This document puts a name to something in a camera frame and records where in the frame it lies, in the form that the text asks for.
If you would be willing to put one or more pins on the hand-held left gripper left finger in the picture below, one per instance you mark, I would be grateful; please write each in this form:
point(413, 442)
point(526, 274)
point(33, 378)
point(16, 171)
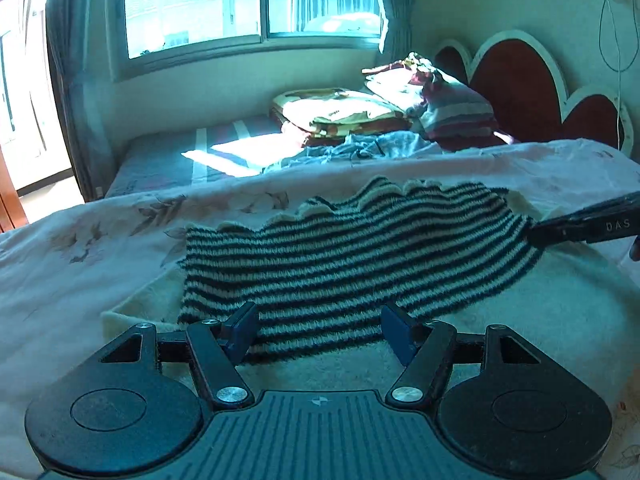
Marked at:
point(242, 329)

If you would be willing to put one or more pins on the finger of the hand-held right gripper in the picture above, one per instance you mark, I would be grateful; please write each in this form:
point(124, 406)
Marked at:
point(555, 232)

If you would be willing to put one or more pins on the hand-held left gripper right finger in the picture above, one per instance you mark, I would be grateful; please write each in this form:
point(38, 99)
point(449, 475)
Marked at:
point(397, 332)

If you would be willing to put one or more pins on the black white striped knitted garment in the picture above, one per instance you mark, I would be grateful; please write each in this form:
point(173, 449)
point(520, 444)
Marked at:
point(340, 270)

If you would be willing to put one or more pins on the pile of crumpled clothes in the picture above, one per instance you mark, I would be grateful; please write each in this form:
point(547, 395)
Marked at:
point(405, 77)

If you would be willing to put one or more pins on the red and white scalloped headboard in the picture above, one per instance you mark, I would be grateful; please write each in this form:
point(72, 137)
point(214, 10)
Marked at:
point(520, 90)

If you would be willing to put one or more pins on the striped pillow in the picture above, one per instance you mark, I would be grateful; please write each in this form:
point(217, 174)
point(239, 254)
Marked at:
point(460, 115)

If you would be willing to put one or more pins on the pink floral bed sheet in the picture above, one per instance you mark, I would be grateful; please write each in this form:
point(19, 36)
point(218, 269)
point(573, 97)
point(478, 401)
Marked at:
point(100, 240)

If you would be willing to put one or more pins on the grey striped mattress sheet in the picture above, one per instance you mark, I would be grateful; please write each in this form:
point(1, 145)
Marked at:
point(165, 160)

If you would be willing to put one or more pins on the light blue crumpled cloth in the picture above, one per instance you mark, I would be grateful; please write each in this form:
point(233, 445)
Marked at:
point(365, 147)

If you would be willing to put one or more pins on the folded yellow patterned quilt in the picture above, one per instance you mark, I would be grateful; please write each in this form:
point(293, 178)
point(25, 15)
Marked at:
point(340, 112)

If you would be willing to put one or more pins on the brown wooden door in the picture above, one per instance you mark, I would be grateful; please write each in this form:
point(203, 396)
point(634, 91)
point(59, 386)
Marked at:
point(11, 195)

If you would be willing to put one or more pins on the teal curtain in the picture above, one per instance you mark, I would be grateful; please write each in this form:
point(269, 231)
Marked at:
point(397, 5)
point(80, 75)

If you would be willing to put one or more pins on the white bundle at window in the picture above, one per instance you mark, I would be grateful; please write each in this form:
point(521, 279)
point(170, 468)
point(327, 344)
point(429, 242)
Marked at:
point(345, 22)

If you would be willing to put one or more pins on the sliding glass window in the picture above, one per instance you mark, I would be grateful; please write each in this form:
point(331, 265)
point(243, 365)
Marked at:
point(250, 0)

